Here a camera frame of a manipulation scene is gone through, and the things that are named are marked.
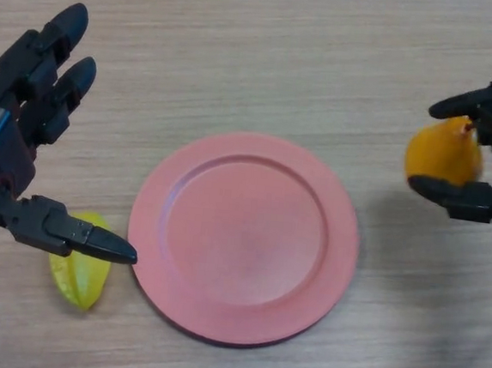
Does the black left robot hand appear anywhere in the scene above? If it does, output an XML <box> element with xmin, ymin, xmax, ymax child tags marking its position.
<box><xmin>0</xmin><ymin>0</ymin><xmax>161</xmax><ymax>267</ymax></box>

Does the yellow pear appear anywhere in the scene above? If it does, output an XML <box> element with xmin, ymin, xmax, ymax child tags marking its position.
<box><xmin>402</xmin><ymin>112</ymin><xmax>489</xmax><ymax>190</ymax></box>

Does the pink round plate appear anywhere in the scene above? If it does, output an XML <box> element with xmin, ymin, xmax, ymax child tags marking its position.
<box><xmin>118</xmin><ymin>122</ymin><xmax>369</xmax><ymax>359</ymax></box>

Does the yellow starfruit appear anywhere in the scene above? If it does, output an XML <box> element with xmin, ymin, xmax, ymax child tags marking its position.
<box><xmin>44</xmin><ymin>208</ymin><xmax>118</xmax><ymax>315</ymax></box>

